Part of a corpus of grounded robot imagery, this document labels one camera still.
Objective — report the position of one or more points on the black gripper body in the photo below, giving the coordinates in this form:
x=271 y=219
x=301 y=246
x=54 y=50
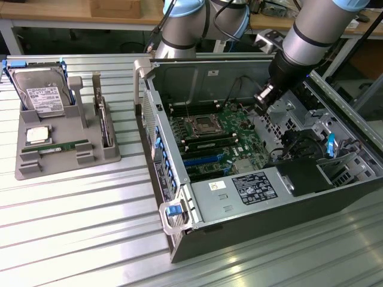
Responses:
x=284 y=77

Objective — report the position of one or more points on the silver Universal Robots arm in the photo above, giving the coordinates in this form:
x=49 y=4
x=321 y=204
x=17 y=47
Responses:
x=311 y=33

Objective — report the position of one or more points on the black RAM slot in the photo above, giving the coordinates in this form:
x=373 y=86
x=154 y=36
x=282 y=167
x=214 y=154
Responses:
x=233 y=141
x=191 y=104
x=209 y=137
x=194 y=110

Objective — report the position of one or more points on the silver metal drive cage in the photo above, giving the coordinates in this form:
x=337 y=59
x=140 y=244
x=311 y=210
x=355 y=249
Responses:
x=299 y=119

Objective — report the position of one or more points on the wooden top workbench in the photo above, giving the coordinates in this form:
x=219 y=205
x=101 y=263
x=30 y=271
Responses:
x=45 y=13
x=269 y=22

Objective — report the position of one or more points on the black fan assembly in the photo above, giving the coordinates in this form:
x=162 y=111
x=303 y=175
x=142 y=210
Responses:
x=302 y=143

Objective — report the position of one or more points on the green motherboard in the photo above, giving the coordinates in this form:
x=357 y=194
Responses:
x=242 y=134

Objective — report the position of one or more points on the blue plastic locking lever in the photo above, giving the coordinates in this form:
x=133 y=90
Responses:
x=331 y=145

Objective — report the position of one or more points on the small white box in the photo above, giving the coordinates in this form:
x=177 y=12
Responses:
x=354 y=24

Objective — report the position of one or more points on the CPU socket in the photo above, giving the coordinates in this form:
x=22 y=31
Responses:
x=206 y=125

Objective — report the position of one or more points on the silver chipset heatsink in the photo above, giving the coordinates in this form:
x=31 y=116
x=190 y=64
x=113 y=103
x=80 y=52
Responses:
x=243 y=166

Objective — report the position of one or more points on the black slanted pole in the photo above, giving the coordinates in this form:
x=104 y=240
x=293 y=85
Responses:
x=371 y=28

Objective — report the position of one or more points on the black plastic shroud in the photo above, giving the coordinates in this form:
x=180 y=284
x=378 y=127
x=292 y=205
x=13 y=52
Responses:
x=305 y=179

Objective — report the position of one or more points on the silver disk bay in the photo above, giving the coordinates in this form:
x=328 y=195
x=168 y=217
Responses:
x=341 y=170

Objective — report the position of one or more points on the black expansion slot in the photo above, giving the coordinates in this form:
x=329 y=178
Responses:
x=206 y=175
x=203 y=153

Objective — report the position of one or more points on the blue expansion slot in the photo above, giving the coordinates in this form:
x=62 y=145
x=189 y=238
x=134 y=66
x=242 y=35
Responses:
x=203 y=161

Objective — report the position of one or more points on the blue expansion card retainer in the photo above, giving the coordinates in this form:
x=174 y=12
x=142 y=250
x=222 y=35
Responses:
x=163 y=149

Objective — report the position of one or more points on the open black PC case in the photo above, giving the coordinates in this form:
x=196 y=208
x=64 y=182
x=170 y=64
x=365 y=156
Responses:
x=269 y=227

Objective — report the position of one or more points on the silver power supply unit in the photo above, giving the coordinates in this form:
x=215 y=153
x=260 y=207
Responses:
x=209 y=209

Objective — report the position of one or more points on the cardboard box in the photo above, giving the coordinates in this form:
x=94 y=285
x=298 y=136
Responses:
x=113 y=7

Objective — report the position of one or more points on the grey parts rack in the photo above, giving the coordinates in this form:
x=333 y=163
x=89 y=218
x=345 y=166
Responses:
x=60 y=167

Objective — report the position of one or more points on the hard disk with blue rails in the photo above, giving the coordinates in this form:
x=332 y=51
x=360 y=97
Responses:
x=39 y=86

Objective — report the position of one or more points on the silver CPU chip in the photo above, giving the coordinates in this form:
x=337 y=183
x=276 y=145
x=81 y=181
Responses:
x=38 y=136

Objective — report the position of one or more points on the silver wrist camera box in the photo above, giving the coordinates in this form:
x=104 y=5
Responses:
x=269 y=40

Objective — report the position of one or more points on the graphics card with metal bracket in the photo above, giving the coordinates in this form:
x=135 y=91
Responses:
x=103 y=125

